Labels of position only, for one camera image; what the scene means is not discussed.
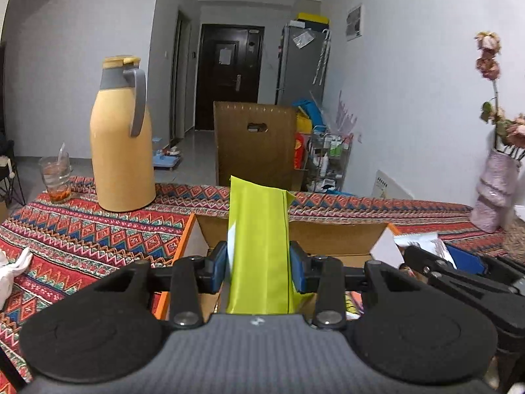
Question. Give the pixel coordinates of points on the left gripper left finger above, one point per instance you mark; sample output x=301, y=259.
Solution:
x=193, y=276

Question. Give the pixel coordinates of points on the black folding chair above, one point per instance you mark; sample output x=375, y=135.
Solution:
x=11, y=189

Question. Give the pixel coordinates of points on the pink ceramic vase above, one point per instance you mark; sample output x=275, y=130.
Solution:
x=496, y=187

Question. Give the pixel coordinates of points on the grey refrigerator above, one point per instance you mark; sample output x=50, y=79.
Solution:
x=302, y=65

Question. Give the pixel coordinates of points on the red gift bag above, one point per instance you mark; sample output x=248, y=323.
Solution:
x=299, y=151

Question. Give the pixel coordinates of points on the white crumpled cloth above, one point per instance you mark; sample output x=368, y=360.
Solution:
x=8, y=271

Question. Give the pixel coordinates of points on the yellow thermos jug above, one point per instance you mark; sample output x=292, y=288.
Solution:
x=121, y=137

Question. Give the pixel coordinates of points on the yellow box on fridge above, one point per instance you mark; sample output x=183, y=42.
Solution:
x=310, y=17

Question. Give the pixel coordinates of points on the patterned red tablecloth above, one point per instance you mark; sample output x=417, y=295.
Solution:
x=77, y=242

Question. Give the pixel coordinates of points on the dried pink roses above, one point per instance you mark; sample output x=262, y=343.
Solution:
x=508, y=136

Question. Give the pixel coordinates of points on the glass cup with drink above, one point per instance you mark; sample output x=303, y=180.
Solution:
x=56, y=172

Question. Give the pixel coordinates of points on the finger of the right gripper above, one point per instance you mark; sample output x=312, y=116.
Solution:
x=466, y=261

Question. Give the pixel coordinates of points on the white snack packet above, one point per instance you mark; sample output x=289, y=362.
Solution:
x=429, y=241

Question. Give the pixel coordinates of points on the red cardboard snack box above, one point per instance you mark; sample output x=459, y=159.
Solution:
x=352, y=244

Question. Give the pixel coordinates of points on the wire storage cart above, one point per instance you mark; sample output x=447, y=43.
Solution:
x=327, y=160

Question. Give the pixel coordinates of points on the dark entrance door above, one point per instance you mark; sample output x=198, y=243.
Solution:
x=229, y=69

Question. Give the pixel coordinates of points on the white wall panel box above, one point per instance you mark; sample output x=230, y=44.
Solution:
x=354, y=23

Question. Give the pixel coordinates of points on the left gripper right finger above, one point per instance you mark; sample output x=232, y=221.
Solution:
x=324, y=277

